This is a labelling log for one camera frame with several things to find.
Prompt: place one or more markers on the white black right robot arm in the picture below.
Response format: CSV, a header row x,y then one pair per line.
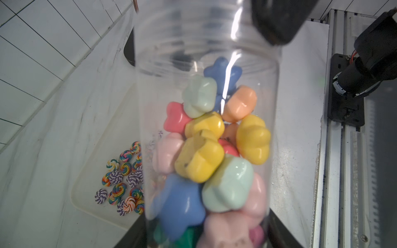
x,y
377,61

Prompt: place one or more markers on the copper glass rack dark base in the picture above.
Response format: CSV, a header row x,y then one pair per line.
x,y
129,49

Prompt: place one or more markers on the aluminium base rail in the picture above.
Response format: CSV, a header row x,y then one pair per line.
x,y
355,200

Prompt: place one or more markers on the white cutting board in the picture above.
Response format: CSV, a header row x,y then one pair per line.
x,y
122,130

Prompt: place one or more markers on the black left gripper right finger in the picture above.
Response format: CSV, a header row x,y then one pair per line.
x,y
278,235

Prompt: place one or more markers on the pile of star candies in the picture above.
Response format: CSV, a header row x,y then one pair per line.
x,y
209,192

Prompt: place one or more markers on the pile of colourful candies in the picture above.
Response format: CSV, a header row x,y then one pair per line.
x,y
123,184

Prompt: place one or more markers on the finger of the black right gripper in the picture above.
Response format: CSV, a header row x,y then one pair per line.
x,y
278,21

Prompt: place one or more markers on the colourful candy jar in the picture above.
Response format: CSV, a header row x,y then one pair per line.
x,y
177,39

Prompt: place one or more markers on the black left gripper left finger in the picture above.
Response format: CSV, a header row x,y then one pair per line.
x,y
136,236

